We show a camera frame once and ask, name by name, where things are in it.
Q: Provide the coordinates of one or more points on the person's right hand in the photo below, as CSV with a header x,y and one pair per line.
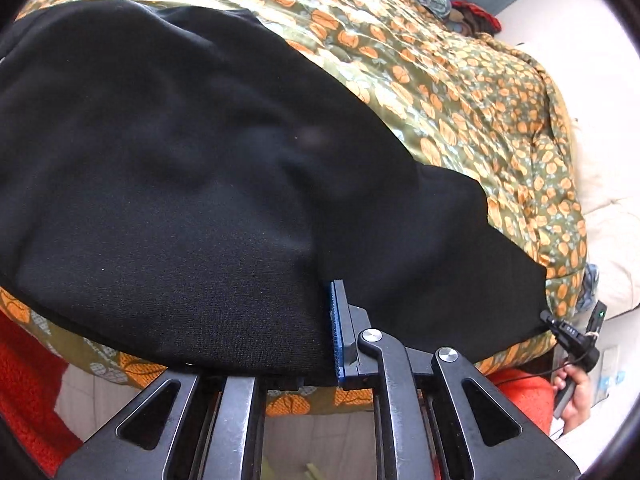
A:
x,y
578,408

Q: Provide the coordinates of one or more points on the black pants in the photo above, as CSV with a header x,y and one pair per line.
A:
x,y
182,184

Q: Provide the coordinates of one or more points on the pile of clothes by curtain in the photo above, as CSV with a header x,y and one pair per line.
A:
x,y
464,17

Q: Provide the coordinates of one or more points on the green orange floral comforter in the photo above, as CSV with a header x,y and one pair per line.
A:
x,y
470,104

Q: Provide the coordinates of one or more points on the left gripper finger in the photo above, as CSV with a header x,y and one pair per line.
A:
x,y
354,368

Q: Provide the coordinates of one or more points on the red fleece garment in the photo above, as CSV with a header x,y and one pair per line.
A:
x,y
31,380

